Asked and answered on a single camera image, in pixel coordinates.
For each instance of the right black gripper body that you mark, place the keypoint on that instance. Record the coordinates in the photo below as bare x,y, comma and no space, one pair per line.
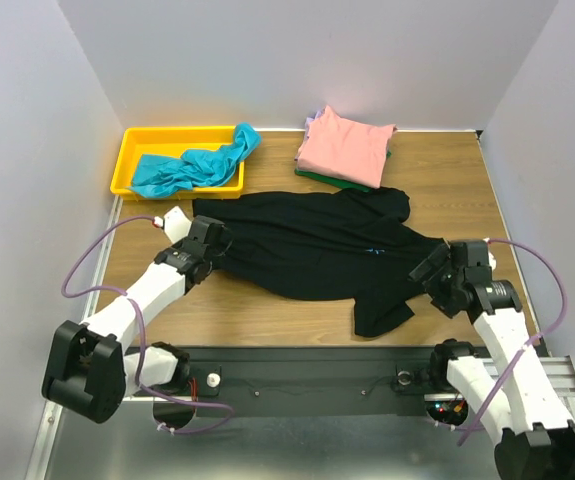
430,267

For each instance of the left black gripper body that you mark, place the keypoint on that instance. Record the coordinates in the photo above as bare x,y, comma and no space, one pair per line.
210,260

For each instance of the black t-shirt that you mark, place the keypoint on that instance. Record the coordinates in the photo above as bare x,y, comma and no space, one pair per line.
327,246

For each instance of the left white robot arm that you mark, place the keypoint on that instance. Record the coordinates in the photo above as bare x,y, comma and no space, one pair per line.
94,364

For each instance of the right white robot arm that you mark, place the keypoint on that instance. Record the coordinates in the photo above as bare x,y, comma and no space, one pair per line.
532,431

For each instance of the teal t-shirt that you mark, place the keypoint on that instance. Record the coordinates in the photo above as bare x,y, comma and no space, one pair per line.
158,176

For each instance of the yellow plastic bin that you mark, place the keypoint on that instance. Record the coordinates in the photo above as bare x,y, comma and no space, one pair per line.
173,142

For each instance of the green folded t-shirt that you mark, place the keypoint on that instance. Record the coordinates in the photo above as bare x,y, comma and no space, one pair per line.
350,169

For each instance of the pink folded t-shirt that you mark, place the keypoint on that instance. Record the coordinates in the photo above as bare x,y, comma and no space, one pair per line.
331,131

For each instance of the lavender folded t-shirt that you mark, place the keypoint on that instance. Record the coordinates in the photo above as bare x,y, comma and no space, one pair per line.
310,119

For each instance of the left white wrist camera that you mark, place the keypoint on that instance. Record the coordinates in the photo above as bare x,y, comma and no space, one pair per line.
174,223

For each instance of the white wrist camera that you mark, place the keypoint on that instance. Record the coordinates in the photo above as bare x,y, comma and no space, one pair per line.
491,258
174,223

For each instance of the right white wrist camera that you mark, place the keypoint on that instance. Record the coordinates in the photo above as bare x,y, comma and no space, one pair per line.
491,258

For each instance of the aluminium frame rail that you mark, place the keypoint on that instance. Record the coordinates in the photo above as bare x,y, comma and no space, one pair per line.
67,439

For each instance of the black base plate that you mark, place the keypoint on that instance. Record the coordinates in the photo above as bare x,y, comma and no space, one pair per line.
318,381

